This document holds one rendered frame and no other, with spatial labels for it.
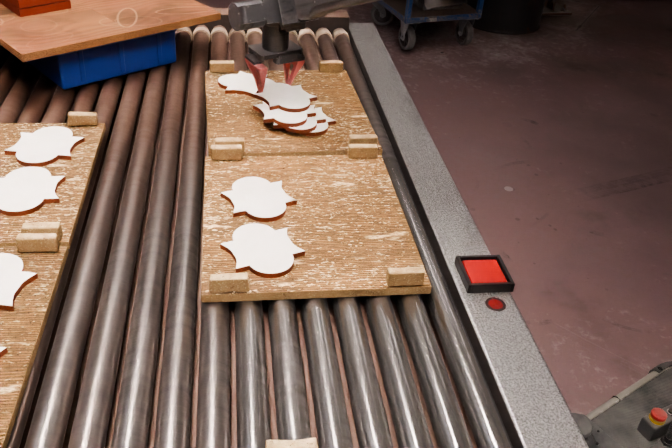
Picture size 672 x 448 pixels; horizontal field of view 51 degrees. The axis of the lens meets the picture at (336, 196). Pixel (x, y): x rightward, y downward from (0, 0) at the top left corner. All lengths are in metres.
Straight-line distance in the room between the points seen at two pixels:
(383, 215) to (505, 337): 0.32
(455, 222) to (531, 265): 1.54
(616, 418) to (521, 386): 1.00
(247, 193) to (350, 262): 0.25
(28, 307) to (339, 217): 0.51
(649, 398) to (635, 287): 0.85
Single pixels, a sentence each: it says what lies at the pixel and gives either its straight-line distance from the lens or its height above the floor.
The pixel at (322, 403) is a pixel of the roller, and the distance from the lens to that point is 0.95.
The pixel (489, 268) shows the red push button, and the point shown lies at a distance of 1.19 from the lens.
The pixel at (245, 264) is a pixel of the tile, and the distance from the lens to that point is 1.11.
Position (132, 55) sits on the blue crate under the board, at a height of 0.97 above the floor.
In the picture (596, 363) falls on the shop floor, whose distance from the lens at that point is 2.50.
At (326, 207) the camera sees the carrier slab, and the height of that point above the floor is 0.94.
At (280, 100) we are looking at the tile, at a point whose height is 0.98.
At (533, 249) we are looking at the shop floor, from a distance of 2.91.
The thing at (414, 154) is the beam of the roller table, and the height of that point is 0.92.
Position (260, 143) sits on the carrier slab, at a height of 0.94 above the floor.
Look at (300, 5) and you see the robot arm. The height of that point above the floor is 1.20.
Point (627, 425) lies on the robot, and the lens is 2.01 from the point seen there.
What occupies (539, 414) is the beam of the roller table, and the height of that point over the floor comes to 0.92.
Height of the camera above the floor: 1.63
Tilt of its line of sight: 33 degrees down
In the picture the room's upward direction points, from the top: 5 degrees clockwise
